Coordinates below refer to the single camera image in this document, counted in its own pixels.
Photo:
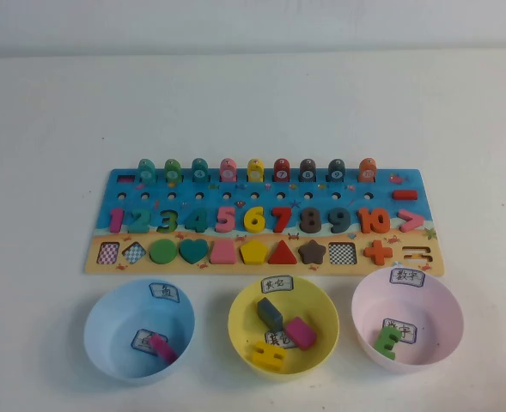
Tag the green fish piece number 3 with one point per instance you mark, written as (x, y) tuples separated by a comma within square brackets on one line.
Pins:
[(172, 168)]

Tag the light blue plastic bowl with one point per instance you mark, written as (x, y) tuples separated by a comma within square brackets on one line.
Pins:
[(106, 326)]

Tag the magenta fish piece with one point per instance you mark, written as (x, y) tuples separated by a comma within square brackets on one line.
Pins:
[(166, 354)]

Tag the magenta number 1 piece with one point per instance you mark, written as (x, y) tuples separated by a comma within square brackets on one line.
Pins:
[(116, 221)]

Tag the green circle piece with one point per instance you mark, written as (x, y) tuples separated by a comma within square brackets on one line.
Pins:
[(163, 251)]

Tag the teal heart piece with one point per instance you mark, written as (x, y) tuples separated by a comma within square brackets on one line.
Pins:
[(193, 250)]

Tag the teal fish piece number 2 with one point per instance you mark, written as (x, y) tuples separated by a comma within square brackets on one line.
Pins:
[(146, 169)]

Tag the pink trapezoid piece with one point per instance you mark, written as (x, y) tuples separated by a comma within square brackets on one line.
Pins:
[(223, 253)]

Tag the yellow equals sign piece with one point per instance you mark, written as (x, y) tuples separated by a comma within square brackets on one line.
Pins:
[(266, 355)]

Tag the yellow pentagon piece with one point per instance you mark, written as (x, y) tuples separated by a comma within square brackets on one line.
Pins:
[(254, 254)]

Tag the teal fish piece number 4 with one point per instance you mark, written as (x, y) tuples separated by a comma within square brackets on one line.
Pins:
[(199, 168)]

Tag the red triangle piece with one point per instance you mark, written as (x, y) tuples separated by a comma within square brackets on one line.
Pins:
[(282, 255)]

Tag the pink fish piece number 5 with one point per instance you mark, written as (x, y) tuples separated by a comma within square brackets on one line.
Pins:
[(228, 168)]

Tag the yellow plastic bowl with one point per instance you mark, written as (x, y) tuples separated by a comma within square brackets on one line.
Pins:
[(321, 317)]

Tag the yellow fish piece number 6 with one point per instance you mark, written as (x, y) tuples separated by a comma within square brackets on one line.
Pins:
[(255, 168)]

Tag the brown star piece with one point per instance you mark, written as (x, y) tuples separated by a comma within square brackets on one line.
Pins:
[(312, 253)]

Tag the red fish piece number 7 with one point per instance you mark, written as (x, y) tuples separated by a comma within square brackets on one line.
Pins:
[(281, 168)]

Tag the brown fish piece number 8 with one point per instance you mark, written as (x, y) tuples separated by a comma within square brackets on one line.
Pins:
[(308, 168)]

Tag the dark teal number 9 piece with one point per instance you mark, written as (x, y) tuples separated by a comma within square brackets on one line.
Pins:
[(345, 216)]

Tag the green E-shaped piece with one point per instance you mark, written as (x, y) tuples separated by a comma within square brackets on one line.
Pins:
[(385, 343)]

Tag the orange plus sign piece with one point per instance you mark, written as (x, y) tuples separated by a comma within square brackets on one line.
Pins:
[(378, 253)]

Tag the dark teal fish piece 9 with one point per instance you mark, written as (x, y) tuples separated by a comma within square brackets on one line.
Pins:
[(337, 168)]

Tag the orange fish piece number 10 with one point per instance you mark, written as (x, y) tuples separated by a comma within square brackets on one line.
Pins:
[(367, 167)]

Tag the pink greater-than sign piece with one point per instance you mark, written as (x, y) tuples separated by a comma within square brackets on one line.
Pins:
[(416, 220)]

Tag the red minus sign piece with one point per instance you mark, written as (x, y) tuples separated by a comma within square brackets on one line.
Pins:
[(405, 194)]

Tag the pink plastic bowl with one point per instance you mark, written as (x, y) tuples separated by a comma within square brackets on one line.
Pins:
[(443, 309)]

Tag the colourful wooden puzzle board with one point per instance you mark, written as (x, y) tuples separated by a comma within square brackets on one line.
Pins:
[(424, 206)]

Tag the grey-blue square block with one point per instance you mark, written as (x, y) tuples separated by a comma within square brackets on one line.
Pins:
[(270, 313)]

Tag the magenta rectangle block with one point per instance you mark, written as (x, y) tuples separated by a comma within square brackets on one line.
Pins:
[(300, 332)]

